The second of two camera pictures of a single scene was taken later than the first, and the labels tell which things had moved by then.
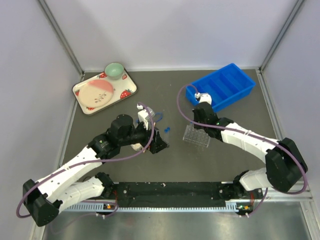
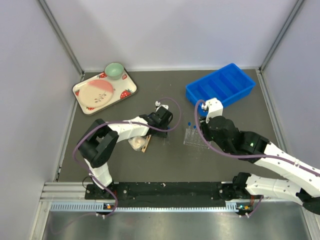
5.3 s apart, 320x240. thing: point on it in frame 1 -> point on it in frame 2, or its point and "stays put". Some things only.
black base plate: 174,194 stays put
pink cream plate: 96,93 stays put
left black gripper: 158,144 -> 161,134
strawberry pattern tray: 123,87 stays put
